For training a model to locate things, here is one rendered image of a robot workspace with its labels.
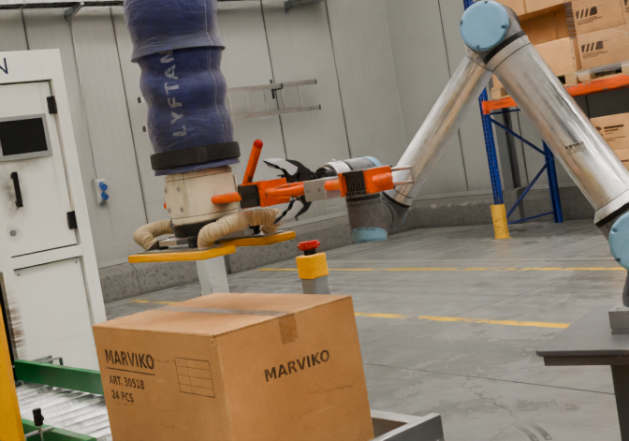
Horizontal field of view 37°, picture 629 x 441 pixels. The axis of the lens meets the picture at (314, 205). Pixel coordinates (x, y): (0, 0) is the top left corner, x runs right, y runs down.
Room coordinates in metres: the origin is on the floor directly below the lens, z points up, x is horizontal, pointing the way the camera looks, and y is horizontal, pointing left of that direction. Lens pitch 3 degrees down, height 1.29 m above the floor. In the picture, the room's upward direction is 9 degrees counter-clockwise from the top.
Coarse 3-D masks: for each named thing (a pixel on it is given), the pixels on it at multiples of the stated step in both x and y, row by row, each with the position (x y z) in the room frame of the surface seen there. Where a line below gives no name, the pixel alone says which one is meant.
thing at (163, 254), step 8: (160, 240) 2.40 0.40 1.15; (192, 240) 2.29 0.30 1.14; (160, 248) 2.40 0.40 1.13; (168, 248) 2.41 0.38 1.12; (176, 248) 2.36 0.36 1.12; (184, 248) 2.32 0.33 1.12; (192, 248) 2.28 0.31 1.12; (200, 248) 2.24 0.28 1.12; (208, 248) 2.24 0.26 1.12; (216, 248) 2.23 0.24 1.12; (224, 248) 2.24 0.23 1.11; (232, 248) 2.26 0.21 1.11; (136, 256) 2.42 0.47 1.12; (144, 256) 2.39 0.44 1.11; (152, 256) 2.36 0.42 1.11; (160, 256) 2.33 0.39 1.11; (168, 256) 2.30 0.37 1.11; (176, 256) 2.28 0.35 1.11; (184, 256) 2.25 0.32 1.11; (192, 256) 2.23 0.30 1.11; (200, 256) 2.20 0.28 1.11; (208, 256) 2.21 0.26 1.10; (216, 256) 2.22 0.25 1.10
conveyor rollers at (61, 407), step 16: (32, 384) 3.95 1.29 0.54; (32, 400) 3.66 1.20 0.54; (48, 400) 3.61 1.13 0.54; (64, 400) 3.56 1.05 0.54; (80, 400) 3.50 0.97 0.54; (96, 400) 3.45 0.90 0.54; (32, 416) 3.38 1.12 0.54; (48, 416) 3.33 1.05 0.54; (64, 416) 3.27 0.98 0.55; (80, 416) 3.22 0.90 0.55; (96, 416) 3.17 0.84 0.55; (80, 432) 3.02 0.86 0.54; (96, 432) 2.97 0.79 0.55
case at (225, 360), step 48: (96, 336) 2.49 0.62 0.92; (144, 336) 2.28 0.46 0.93; (192, 336) 2.11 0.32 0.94; (240, 336) 2.08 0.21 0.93; (288, 336) 2.16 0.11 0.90; (336, 336) 2.24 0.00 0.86; (144, 384) 2.32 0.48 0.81; (192, 384) 2.14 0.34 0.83; (240, 384) 2.06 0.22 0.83; (288, 384) 2.14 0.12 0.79; (336, 384) 2.23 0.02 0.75; (144, 432) 2.35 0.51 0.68; (192, 432) 2.17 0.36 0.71; (240, 432) 2.05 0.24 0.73; (288, 432) 2.13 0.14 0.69; (336, 432) 2.22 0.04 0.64
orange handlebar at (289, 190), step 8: (376, 176) 1.92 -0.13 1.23; (384, 176) 1.92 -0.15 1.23; (392, 176) 1.94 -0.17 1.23; (288, 184) 2.11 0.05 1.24; (296, 184) 2.16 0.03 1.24; (328, 184) 2.02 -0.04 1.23; (336, 184) 2.00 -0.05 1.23; (376, 184) 1.92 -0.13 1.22; (272, 192) 2.16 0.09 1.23; (280, 192) 2.14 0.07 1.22; (288, 192) 2.12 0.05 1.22; (296, 192) 2.10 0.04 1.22; (216, 200) 2.32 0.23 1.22; (224, 200) 2.30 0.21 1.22; (232, 200) 2.28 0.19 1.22
